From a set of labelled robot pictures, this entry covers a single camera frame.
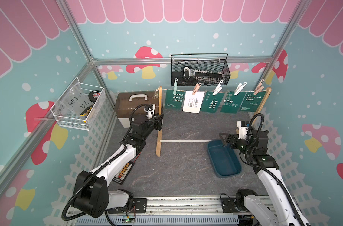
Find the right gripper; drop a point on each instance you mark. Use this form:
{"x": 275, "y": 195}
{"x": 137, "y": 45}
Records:
{"x": 234, "y": 137}

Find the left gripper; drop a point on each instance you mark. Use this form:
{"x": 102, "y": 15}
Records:
{"x": 158, "y": 122}

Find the wooden postcard rack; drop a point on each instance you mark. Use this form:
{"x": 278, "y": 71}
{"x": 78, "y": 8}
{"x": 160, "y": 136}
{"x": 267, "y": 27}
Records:
{"x": 159, "y": 91}

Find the green postcard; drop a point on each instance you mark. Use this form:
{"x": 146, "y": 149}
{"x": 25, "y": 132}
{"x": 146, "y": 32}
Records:
{"x": 174, "y": 100}
{"x": 211, "y": 102}
{"x": 232, "y": 102}
{"x": 251, "y": 101}

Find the white postcard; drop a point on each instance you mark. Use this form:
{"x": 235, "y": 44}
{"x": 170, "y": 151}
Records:
{"x": 193, "y": 102}

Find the mint green clothespin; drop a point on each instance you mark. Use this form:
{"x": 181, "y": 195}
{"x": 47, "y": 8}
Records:
{"x": 175, "y": 87}

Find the pink clothespin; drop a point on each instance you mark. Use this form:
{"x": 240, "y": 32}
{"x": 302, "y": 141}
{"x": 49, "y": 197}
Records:
{"x": 196, "y": 88}
{"x": 259, "y": 87}

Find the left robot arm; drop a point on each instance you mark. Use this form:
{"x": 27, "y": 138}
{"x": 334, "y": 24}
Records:
{"x": 90, "y": 195}

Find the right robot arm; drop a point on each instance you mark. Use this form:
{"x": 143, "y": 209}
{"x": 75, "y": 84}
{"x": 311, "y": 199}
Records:
{"x": 251, "y": 142}

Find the teal plastic tray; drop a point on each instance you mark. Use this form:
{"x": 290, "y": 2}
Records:
{"x": 223, "y": 159}

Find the brown lidded storage box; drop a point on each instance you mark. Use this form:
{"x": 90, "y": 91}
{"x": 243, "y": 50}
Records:
{"x": 126, "y": 102}

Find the white clothespin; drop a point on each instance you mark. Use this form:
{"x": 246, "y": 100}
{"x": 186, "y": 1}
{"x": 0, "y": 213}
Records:
{"x": 240, "y": 88}
{"x": 218, "y": 88}

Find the screwdriver bit set case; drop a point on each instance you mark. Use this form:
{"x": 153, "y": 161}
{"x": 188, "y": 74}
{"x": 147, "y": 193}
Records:
{"x": 121, "y": 176}

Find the black tape roll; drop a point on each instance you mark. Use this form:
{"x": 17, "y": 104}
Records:
{"x": 93, "y": 96}

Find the clear plastic bag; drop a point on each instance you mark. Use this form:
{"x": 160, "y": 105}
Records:
{"x": 75, "y": 100}

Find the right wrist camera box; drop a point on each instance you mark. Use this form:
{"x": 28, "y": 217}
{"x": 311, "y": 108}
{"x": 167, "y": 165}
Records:
{"x": 243, "y": 129}

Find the yellow handled tool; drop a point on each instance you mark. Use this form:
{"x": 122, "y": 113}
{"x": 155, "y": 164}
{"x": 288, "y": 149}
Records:
{"x": 86, "y": 111}

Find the clear wire wall basket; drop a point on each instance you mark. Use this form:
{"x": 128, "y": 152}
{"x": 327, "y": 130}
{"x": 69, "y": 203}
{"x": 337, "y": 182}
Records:
{"x": 67, "y": 119}

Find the black mesh wall basket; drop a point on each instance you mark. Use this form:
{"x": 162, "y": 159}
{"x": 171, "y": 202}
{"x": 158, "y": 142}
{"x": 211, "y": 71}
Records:
{"x": 215, "y": 62}

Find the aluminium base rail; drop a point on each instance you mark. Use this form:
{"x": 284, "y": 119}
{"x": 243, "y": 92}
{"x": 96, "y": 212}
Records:
{"x": 217, "y": 210}

